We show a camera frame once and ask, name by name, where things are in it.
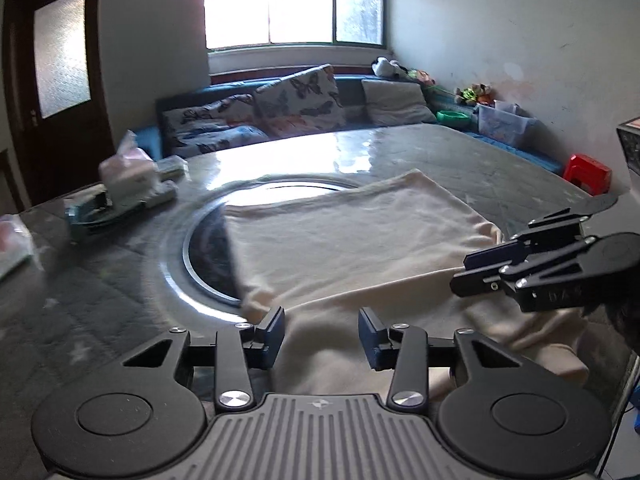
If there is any green and yellow toy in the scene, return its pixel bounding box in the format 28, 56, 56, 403
453, 83, 495, 107

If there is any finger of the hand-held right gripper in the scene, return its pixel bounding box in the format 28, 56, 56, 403
463, 194, 621, 272
449, 237, 598, 314

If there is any window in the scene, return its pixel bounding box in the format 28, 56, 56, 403
203, 0, 389, 52

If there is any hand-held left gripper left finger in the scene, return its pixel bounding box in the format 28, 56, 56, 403
122, 306, 286, 413

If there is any teal ashtray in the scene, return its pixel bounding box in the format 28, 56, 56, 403
64, 184, 117, 242

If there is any round glass turntable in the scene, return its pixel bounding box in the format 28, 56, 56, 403
182, 175, 362, 311

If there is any cream knit garment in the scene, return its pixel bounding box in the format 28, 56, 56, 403
222, 168, 592, 397

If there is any dark wooden door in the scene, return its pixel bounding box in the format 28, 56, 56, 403
0, 0, 117, 213

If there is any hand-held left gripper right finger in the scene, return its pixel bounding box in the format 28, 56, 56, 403
358, 307, 527, 409

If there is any blue sofa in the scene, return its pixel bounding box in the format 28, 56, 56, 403
134, 72, 567, 177

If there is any grey cushion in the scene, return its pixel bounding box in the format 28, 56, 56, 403
360, 78, 438, 127

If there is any large butterfly-print cushion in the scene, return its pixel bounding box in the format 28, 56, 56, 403
253, 63, 348, 139

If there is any clear plastic storage box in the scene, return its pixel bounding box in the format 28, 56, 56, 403
472, 101, 539, 149

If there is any red plastic stool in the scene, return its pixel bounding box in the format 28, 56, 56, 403
562, 153, 614, 196

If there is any white tissue pack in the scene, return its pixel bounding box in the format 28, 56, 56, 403
98, 130, 157, 202

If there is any clear plastic bag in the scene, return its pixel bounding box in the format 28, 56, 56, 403
0, 212, 40, 282

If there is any white flat box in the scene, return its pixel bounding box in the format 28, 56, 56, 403
107, 174, 179, 212

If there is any green packet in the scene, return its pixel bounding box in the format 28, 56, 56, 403
154, 156, 189, 181

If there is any green bowl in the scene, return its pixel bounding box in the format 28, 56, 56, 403
435, 109, 473, 129

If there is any flat butterfly cushion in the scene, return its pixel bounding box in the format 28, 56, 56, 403
159, 93, 272, 159

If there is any black and white plush toy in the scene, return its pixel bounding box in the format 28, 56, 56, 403
370, 56, 410, 79

